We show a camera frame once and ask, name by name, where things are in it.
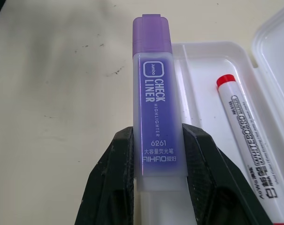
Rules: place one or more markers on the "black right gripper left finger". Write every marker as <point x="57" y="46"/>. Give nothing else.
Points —
<point x="104" y="182"/>

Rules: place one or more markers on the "red whiteboard marker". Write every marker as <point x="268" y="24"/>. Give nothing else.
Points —
<point x="254" y="150"/>

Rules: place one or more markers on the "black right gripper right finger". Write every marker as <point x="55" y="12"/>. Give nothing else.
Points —
<point x="217" y="173"/>

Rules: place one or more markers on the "purple highlighter marker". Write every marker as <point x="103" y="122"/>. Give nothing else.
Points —
<point x="154" y="112"/>

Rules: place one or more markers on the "white plastic pencil case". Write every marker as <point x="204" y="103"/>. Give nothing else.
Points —
<point x="256" y="93"/>

